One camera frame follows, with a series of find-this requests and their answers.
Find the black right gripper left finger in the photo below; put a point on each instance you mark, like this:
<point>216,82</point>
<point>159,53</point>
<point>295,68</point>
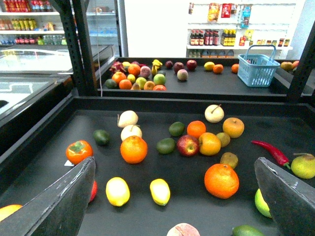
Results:
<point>58,210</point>

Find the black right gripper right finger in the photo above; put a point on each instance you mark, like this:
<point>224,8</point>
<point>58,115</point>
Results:
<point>291,201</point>

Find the yellow lemon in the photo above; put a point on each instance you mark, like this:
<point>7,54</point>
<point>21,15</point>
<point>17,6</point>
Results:
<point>208,66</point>
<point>117,191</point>
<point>160,191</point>

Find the green apple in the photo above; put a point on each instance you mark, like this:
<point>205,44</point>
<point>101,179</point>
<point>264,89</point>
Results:
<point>261,205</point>

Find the yellow green pear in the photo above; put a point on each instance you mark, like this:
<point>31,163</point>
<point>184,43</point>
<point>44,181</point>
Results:
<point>303,165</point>

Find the red pomegranate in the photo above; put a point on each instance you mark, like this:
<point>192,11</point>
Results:
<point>94,191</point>

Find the red chili pepper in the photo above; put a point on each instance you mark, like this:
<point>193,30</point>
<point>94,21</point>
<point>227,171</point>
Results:
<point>278,155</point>

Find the mango at left edge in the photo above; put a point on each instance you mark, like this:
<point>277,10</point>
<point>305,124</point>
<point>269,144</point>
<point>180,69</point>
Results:
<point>8,210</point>

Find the green avocado front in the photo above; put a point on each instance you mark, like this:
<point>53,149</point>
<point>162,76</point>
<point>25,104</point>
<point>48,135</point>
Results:
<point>246,230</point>

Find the orange persimmon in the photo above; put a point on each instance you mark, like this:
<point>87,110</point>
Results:
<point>78,151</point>

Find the large front orange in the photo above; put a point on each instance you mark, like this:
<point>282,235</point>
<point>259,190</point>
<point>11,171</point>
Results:
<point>221,181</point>

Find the large orange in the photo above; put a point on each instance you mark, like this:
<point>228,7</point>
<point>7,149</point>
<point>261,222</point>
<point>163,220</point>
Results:
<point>221,181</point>
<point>133,149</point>

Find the brown kiwi lower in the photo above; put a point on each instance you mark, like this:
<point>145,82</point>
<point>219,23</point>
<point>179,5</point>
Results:
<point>230,159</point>

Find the dark green avocado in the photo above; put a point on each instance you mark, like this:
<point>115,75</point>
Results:
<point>101,137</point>

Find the green kiwi upper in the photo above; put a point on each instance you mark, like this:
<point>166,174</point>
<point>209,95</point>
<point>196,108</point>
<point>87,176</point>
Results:
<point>224,139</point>

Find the yellow russet apple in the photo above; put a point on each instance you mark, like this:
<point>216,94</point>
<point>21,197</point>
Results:
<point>234,127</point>

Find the large middle orange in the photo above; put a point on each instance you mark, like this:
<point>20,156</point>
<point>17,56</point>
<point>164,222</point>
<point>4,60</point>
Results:
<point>133,149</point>

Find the yellow orange fruit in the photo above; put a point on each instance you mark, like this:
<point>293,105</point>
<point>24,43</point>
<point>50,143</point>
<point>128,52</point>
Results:
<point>209,144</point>

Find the white pear lower left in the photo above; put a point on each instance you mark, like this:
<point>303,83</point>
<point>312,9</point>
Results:
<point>131,130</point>

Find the pink peach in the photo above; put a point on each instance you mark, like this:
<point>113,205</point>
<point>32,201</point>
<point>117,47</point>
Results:
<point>183,229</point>

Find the white pear upper left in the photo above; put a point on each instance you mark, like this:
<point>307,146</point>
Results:
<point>127,118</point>

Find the white round pear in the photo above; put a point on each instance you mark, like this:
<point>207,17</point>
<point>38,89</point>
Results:
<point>214,113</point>

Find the red apple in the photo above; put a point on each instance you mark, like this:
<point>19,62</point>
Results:
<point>188,146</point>

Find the small orange tangerine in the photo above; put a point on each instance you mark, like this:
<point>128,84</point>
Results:
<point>196,128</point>

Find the green lime lower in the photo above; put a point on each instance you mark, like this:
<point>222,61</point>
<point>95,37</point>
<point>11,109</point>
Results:
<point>166,146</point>

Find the green lime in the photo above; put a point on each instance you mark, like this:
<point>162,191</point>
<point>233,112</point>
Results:
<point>166,146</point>
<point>176,129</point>

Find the green lime upper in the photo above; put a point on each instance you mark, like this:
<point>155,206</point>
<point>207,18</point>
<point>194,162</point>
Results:
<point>176,129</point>

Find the small blue basket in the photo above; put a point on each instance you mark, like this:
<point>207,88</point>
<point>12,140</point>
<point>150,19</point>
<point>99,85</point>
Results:
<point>257,70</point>

